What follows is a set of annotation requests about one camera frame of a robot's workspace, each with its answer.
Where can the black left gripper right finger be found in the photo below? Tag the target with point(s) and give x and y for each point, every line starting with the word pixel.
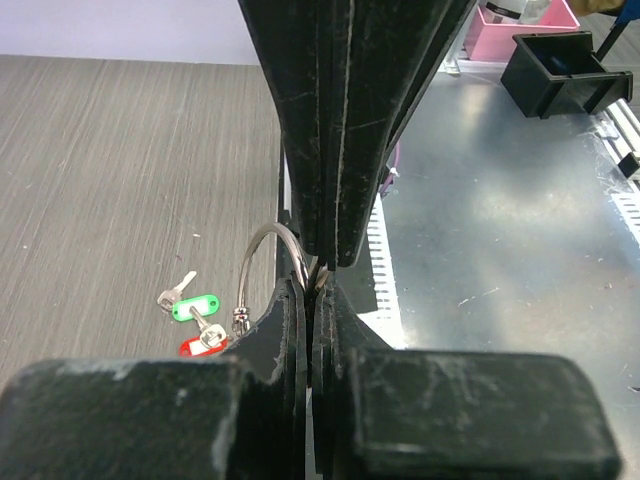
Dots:
pixel 386 413

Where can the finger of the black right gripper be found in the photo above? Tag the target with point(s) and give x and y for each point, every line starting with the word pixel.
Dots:
pixel 383 56
pixel 291 39

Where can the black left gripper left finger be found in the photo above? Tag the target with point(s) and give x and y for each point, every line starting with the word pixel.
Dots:
pixel 240 415

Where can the large metal keyring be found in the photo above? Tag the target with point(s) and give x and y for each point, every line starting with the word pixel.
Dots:
pixel 290 258

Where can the silver key on red tag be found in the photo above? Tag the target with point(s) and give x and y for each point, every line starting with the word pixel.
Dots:
pixel 211 335

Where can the pink box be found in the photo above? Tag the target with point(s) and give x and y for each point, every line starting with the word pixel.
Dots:
pixel 490 42

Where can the green key tag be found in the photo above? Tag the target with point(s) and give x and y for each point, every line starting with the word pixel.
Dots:
pixel 206 305

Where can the silver key by green tag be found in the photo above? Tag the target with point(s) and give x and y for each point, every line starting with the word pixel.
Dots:
pixel 168 298

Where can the black plastic bracket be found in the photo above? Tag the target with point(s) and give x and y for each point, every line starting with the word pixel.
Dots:
pixel 559 74

